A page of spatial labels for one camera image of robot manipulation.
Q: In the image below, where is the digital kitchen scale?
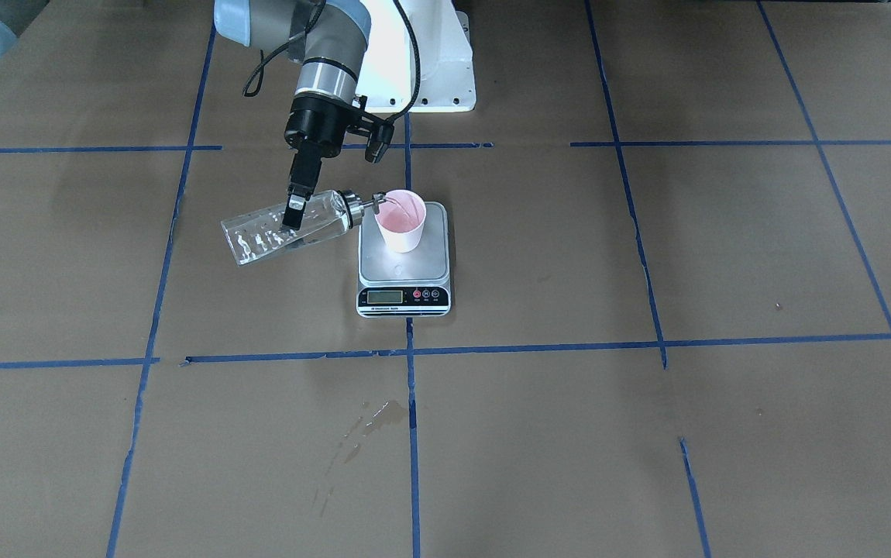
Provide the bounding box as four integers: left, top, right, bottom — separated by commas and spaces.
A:
356, 201, 453, 318

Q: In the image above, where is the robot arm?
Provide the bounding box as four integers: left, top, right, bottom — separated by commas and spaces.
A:
213, 1, 394, 230

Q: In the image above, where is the clear glass sauce bottle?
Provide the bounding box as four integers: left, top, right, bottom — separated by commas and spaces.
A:
220, 190, 387, 266

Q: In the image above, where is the pink paper cup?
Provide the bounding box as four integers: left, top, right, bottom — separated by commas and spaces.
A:
374, 190, 427, 253

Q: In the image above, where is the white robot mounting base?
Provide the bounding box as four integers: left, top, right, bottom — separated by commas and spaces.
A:
356, 1, 477, 115

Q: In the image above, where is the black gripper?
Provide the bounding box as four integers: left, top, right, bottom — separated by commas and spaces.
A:
282, 93, 395, 230

